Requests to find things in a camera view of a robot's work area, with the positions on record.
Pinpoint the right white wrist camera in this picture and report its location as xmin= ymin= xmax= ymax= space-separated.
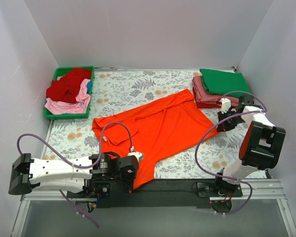
xmin=218 ymin=98 xmax=238 ymax=114

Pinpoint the folded green t shirt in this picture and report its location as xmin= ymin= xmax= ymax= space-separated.
xmin=200 ymin=69 xmax=251 ymax=95

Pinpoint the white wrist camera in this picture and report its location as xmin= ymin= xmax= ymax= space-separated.
xmin=218 ymin=98 xmax=238 ymax=114
xmin=128 ymin=146 xmax=144 ymax=162

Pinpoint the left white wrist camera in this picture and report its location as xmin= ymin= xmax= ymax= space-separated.
xmin=128 ymin=146 xmax=144 ymax=162

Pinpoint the pink t shirt in bin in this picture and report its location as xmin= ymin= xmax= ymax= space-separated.
xmin=44 ymin=79 xmax=91 ymax=115

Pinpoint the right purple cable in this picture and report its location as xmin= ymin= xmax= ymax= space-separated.
xmin=194 ymin=90 xmax=267 ymax=216

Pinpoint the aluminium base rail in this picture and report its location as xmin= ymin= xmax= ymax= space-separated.
xmin=12 ymin=179 xmax=296 ymax=237

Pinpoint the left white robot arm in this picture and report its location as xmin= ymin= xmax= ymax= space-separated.
xmin=8 ymin=152 xmax=144 ymax=198

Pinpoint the orange t shirt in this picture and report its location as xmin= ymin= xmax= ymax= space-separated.
xmin=92 ymin=89 xmax=218 ymax=189

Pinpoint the folded red t shirt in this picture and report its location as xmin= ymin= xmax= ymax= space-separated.
xmin=192 ymin=88 xmax=221 ymax=109

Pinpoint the blue garment in bin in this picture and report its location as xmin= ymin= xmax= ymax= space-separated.
xmin=87 ymin=81 xmax=93 ymax=95

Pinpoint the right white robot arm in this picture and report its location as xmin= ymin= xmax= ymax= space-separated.
xmin=213 ymin=94 xmax=286 ymax=197

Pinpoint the red t shirt in bin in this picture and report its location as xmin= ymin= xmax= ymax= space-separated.
xmin=46 ymin=68 xmax=92 ymax=104

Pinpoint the green plastic bin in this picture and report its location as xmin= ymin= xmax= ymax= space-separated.
xmin=44 ymin=66 xmax=95 ymax=120

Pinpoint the folded dusty pink t shirt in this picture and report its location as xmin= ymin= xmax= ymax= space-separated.
xmin=192 ymin=76 xmax=240 ymax=104

